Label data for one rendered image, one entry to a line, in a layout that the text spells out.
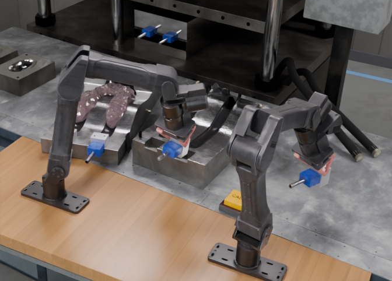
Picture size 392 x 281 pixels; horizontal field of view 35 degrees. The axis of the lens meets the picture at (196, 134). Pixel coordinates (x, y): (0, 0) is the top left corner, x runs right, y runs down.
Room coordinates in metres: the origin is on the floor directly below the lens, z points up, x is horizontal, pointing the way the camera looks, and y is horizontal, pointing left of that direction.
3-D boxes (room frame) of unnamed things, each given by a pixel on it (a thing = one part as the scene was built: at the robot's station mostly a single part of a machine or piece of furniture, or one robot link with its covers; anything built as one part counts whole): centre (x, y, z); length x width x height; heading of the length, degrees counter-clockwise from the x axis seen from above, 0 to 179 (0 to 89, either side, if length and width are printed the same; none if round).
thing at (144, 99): (1.92, 0.32, 0.86); 0.50 x 0.26 x 0.11; 169
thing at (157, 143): (1.65, 0.13, 0.87); 0.05 x 0.05 x 0.04; 62
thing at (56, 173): (1.47, 0.39, 0.90); 0.09 x 0.06 x 0.06; 7
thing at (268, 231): (1.24, -0.15, 0.90); 0.09 x 0.06 x 0.06; 55
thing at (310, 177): (1.45, -0.32, 0.92); 0.13 x 0.05 x 0.05; 129
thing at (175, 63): (2.88, 0.07, 0.76); 1.30 x 0.84 x 0.06; 62
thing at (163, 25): (2.78, 0.06, 0.87); 0.50 x 0.27 x 0.17; 152
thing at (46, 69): (2.19, 0.68, 0.84); 0.20 x 0.15 x 0.07; 152
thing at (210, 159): (1.82, -0.04, 0.87); 0.50 x 0.26 x 0.14; 152
